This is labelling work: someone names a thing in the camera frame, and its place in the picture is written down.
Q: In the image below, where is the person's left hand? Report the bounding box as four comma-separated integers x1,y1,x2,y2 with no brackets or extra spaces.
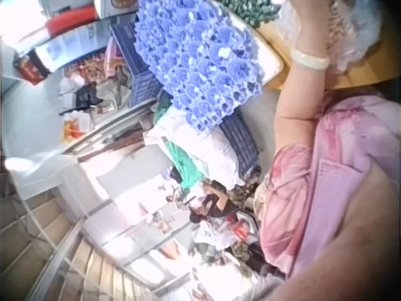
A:
288,0,333,55

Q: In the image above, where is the clear plastic bag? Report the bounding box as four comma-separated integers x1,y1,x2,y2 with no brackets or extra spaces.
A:
278,0,385,75

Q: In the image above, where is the heap of dark green eggs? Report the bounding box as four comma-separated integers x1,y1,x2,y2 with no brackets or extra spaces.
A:
218,0,280,28

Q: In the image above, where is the wooden table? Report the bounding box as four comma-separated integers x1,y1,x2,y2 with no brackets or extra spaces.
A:
256,18,401,92

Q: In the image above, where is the stack of blue egg trays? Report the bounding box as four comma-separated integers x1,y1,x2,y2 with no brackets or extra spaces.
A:
133,0,264,133

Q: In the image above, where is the flat blue plastic crate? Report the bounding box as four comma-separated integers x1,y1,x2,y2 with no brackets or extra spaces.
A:
218,112,261,177

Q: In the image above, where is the heap of white sacks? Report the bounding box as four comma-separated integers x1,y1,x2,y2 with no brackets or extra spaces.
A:
145,118,242,187

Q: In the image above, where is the tall blue plastic crate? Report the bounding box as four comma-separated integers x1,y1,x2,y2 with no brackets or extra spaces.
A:
108,22,165,110

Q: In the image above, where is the green cloth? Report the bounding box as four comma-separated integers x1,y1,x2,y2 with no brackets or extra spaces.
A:
162,139,202,189

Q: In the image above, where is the black bag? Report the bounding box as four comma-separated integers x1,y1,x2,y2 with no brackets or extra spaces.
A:
73,82,105,110

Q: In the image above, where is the glass display counter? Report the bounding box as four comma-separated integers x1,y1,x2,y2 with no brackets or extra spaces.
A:
18,20,127,76

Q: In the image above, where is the orange and white plastic bag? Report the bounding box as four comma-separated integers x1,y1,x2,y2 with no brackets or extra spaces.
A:
61,112,92,142

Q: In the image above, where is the red box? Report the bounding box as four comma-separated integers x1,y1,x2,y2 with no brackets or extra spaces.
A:
13,55,45,86

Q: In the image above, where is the metal stair railing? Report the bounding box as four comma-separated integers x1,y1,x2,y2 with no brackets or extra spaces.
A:
0,187,164,301

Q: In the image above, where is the white bangle bracelet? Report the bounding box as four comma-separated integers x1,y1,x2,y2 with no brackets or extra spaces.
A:
289,46,331,71

